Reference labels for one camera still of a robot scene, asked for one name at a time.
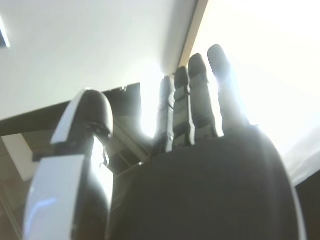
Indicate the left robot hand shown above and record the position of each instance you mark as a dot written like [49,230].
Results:
[205,195]

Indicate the white cabinet door wood edge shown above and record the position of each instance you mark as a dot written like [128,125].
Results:
[87,45]

